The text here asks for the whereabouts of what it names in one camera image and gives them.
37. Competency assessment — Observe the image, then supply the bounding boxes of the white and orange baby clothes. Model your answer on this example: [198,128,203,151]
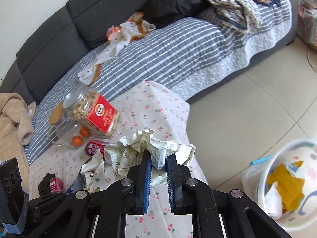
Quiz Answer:
[78,12,156,85]

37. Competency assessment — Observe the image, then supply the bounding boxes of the white tissue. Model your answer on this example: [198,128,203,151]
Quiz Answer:
[264,181,283,220]

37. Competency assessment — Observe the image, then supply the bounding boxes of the black ribbed box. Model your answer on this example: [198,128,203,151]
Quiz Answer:
[38,173,52,196]

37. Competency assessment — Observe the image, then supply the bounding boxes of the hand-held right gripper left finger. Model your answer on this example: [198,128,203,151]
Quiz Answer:
[32,150,152,238]

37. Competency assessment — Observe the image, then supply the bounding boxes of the blue wrapper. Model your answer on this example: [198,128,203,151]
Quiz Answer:
[66,169,86,194]

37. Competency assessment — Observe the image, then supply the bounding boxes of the dark grey sofa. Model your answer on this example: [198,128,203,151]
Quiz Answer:
[0,0,298,105]

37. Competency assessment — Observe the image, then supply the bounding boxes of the black cushion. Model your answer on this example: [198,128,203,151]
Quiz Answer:
[142,0,211,29]

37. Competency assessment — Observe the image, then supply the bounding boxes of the striped cloth covered box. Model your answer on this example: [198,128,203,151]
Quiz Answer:
[297,0,317,45]

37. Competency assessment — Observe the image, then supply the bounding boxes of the red can with cartoon face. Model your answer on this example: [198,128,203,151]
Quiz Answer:
[85,139,111,156]

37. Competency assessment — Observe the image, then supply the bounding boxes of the cherry print tablecloth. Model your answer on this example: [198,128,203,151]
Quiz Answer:
[28,81,224,238]

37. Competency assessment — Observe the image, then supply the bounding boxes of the patterned grey scarf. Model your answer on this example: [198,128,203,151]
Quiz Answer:
[194,0,263,34]

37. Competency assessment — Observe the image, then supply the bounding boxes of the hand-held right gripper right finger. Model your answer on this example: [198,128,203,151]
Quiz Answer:
[166,153,293,238]

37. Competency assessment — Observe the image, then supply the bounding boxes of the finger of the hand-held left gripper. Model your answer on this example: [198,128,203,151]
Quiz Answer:
[26,194,72,228]

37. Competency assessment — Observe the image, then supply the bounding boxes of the grey striped quilt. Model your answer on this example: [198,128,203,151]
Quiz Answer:
[23,0,293,164]

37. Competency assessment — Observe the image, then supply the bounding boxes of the glass pitcher with wooden lid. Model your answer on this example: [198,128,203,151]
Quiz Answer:
[48,102,87,149]

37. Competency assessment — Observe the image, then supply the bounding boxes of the yellow packet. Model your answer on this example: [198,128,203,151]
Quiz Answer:
[266,162,306,211]

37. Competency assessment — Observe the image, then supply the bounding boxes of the printed paper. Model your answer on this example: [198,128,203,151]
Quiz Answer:
[103,128,196,187]

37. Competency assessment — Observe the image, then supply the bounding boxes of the clear plastic nut jar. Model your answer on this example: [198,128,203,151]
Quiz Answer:
[63,83,120,138]

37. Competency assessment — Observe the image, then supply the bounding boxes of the red drink can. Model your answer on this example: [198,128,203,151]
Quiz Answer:
[50,177,65,194]

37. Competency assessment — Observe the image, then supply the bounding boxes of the crumpled snack wrapper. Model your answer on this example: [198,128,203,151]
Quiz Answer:
[81,151,106,192]

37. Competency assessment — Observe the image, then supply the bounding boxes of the white plastic bucket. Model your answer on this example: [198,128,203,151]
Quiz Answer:
[241,139,317,232]

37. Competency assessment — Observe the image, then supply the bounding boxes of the beige fleece coat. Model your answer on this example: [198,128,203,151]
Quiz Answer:
[0,92,35,179]

